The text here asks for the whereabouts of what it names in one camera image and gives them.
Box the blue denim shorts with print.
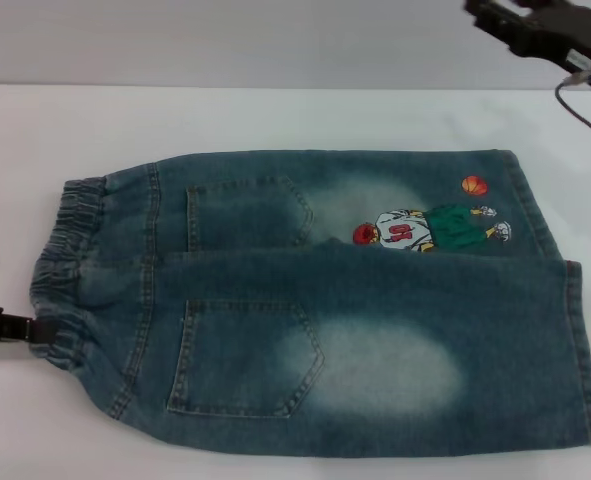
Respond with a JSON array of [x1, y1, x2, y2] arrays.
[[28, 145, 591, 447]]

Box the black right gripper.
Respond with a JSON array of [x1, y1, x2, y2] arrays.
[[465, 0, 591, 94]]

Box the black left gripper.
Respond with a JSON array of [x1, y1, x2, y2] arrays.
[[0, 304, 56, 345]]

